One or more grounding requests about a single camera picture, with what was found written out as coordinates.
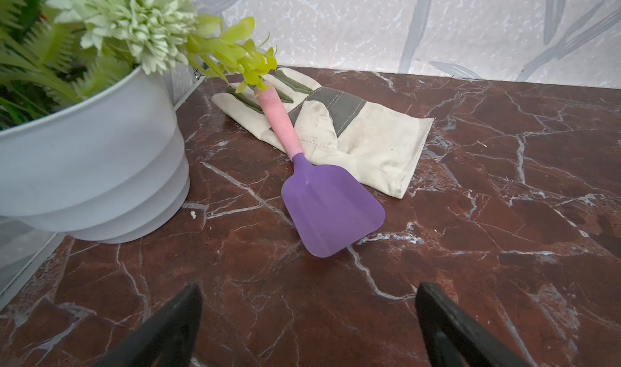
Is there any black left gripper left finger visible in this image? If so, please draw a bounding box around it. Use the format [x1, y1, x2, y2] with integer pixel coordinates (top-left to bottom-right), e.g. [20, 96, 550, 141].
[95, 284, 202, 366]

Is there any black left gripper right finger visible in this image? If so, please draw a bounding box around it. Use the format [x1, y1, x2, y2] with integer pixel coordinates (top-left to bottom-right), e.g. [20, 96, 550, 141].
[415, 282, 528, 366]

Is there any white ribbed plant pot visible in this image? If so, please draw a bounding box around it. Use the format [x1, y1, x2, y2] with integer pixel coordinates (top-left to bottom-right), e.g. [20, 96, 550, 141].
[1, 68, 190, 244]

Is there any beige and grey garden glove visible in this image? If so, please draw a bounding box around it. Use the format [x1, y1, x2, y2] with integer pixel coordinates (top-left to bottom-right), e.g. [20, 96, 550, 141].
[211, 67, 435, 200]

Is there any artificial green plant with flowers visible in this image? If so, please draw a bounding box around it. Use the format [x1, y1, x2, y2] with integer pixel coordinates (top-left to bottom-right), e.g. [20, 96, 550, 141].
[1, 0, 277, 130]

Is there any purple trowel pink handle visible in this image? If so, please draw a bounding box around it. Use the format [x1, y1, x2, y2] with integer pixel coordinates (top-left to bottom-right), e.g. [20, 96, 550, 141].
[255, 85, 386, 258]

